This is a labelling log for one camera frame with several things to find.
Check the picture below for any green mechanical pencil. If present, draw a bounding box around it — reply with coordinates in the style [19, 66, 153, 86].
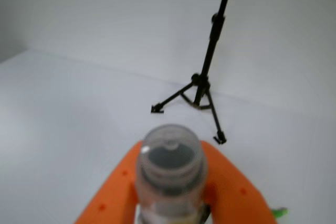
[271, 207, 288, 219]

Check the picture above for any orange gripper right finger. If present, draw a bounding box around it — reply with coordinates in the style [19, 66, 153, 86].
[201, 141, 276, 224]

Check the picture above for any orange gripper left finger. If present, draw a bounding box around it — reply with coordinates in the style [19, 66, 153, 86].
[75, 141, 142, 224]

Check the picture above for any black camera tripod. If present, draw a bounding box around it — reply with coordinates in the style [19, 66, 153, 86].
[151, 0, 228, 145]

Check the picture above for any black capped marker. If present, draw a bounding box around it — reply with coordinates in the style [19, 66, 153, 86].
[135, 124, 208, 223]

